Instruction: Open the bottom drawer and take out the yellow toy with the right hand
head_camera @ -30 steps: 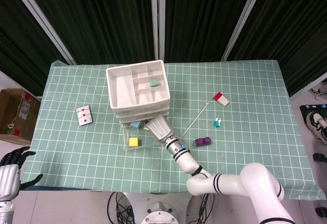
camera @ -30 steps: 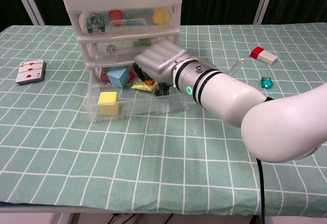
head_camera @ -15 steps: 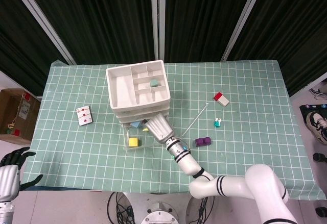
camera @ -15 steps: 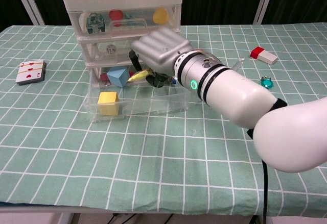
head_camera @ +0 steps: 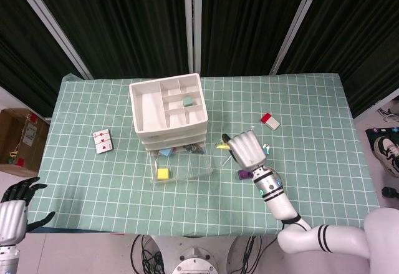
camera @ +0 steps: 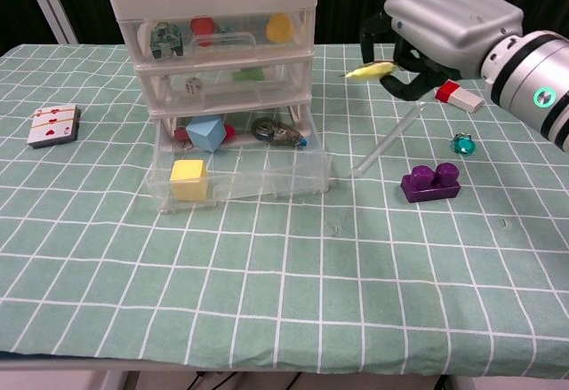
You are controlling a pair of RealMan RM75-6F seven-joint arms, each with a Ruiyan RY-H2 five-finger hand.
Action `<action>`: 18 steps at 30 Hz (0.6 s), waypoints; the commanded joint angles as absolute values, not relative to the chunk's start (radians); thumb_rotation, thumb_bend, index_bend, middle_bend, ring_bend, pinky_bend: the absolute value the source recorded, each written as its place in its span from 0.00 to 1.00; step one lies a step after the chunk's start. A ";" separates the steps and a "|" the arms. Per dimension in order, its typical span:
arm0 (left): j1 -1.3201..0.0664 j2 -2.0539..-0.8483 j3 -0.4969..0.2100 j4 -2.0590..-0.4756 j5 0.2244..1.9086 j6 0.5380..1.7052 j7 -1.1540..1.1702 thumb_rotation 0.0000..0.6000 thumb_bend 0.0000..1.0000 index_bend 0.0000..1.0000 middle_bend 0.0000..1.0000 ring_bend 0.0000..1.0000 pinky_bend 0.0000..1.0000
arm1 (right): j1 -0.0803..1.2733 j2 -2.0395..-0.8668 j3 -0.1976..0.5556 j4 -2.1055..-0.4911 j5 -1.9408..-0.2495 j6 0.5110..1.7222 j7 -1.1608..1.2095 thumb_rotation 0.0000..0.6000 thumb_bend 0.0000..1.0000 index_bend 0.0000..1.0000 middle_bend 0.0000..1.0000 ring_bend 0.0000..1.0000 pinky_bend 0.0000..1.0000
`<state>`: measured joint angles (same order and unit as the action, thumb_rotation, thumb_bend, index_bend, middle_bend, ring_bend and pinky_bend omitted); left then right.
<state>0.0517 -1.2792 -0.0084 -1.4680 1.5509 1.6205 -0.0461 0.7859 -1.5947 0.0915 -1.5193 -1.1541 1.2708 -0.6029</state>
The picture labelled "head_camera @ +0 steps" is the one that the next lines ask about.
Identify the clear drawer with yellow cube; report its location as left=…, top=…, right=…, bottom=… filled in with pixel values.
left=148, top=141, right=214, bottom=186

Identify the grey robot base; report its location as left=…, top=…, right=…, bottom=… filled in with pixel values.
left=172, top=245, right=219, bottom=274

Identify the aluminium frame post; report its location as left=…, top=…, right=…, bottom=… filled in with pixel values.
left=183, top=0, right=203, bottom=77
left=9, top=0, right=94, bottom=80
left=269, top=0, right=327, bottom=76

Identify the dark metal clip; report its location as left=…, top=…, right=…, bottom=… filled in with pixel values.
left=183, top=144, right=205, bottom=155

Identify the green checked tablecloth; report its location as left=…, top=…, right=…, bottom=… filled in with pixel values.
left=27, top=72, right=381, bottom=237

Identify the playing card deck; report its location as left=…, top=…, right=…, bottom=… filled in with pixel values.
left=94, top=129, right=113, bottom=155

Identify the cardboard box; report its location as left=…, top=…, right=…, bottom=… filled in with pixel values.
left=0, top=107, right=50, bottom=177

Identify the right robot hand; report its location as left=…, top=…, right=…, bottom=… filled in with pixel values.
left=221, top=130, right=269, bottom=172

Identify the black and white sneaker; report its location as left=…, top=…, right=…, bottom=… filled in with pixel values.
left=373, top=136, right=399, bottom=178

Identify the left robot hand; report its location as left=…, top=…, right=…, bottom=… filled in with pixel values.
left=0, top=177, right=56, bottom=247

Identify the white thin stick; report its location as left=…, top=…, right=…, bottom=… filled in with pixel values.
left=221, top=125, right=256, bottom=166

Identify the red and white block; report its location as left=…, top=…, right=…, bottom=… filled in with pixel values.
left=260, top=112, right=281, bottom=130

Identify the black cable bundle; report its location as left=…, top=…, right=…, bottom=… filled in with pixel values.
left=130, top=235, right=166, bottom=274
left=230, top=236, right=259, bottom=274

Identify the black curtain panel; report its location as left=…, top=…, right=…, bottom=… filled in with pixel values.
left=277, top=0, right=399, bottom=119
left=199, top=0, right=315, bottom=77
left=0, top=0, right=84, bottom=117
left=26, top=0, right=190, bottom=78

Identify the white plastic drawer cabinet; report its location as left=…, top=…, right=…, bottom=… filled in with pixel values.
left=128, top=72, right=209, bottom=153

